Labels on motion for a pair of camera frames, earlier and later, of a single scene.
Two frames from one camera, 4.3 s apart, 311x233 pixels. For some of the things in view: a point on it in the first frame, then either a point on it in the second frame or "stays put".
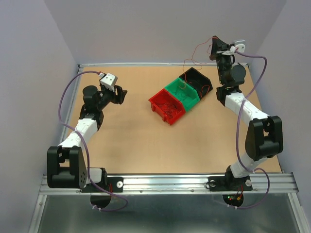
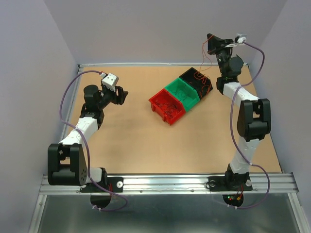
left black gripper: x=117 y=99 stays put
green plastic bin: x=185 y=92 stays put
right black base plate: x=229 y=183 stays put
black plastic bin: x=202 y=83 stays put
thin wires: x=192 y=58 -> x=202 y=65
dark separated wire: x=184 y=86 -> x=181 y=95
